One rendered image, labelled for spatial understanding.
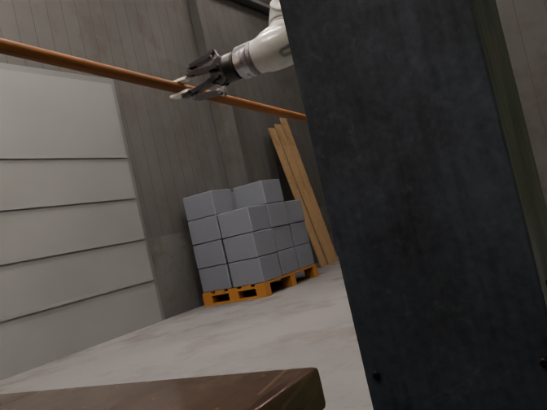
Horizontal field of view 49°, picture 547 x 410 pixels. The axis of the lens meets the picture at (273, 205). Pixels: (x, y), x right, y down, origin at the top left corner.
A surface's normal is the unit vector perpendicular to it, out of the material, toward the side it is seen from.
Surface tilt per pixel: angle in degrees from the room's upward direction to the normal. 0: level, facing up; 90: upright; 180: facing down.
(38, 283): 90
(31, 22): 90
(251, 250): 90
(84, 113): 90
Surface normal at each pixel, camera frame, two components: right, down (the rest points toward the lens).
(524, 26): -0.50, 0.07
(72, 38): 0.84, -0.22
